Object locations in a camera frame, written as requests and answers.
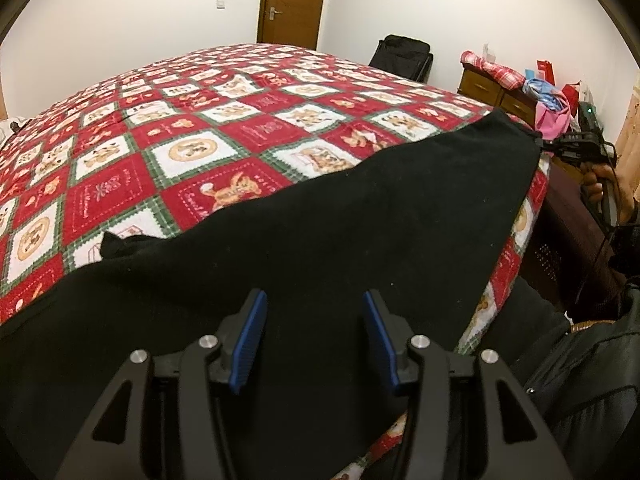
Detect red plaid cloth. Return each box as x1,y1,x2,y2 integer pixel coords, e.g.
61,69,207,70
460,50,529,89

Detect red printed blanket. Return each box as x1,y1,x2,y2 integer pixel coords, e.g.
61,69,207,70
0,42,551,480

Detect person's right hand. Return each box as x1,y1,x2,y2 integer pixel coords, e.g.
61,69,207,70
580,161,627,222

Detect black pants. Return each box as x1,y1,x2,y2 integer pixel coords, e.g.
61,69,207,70
0,108,544,480

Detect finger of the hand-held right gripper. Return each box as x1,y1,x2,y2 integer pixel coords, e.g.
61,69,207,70
532,132,561,157

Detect pink cloth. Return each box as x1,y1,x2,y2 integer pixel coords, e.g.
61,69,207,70
533,85,577,142

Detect dark wooden bed frame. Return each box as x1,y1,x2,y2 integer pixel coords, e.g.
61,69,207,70
520,157,618,313

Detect wooden dresser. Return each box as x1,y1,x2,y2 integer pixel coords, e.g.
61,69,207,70
457,62,540,129

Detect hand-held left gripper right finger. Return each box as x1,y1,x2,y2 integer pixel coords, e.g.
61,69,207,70
363,288,576,480

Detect beige curtain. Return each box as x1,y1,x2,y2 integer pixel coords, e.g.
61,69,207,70
612,82,640,173

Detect brown wooden door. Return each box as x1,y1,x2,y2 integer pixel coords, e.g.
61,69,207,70
256,0,332,51

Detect blue cloth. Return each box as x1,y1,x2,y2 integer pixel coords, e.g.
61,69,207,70
522,77,567,111

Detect black suitcase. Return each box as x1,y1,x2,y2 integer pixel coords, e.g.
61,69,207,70
369,34,434,84

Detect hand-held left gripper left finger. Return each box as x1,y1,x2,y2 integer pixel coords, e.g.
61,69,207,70
55,288,268,480

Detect person's right forearm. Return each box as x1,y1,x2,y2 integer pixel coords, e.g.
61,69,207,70
606,194,640,283

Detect person's black jacket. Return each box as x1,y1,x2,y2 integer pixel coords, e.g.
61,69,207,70
517,280,640,480

